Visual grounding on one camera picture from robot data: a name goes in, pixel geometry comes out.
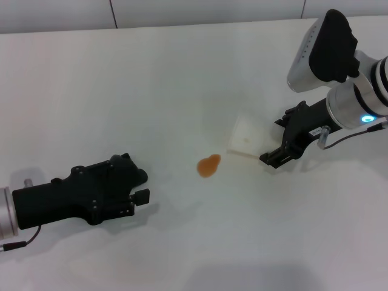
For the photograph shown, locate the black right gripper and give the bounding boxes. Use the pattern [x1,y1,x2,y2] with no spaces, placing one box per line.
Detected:
[258,98,335,169]

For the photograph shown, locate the grey right arm cable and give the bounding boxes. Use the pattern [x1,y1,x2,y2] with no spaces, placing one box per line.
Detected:
[315,120,388,151]

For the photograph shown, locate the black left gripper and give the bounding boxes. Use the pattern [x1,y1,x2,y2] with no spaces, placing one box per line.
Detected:
[12,159,151,230]

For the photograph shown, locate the dark rag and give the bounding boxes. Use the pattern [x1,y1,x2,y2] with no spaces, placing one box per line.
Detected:
[108,153,150,186]

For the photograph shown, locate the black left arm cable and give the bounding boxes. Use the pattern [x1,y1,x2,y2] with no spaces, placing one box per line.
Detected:
[0,226,42,252]

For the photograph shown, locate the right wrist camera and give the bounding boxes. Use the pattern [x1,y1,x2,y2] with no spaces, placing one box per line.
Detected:
[287,8,361,93]

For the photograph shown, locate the clear plastic cup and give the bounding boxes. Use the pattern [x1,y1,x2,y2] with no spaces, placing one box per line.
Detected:
[226,113,274,161]

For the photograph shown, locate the brown liquid stain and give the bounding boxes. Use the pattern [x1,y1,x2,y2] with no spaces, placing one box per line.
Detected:
[196,153,222,179]

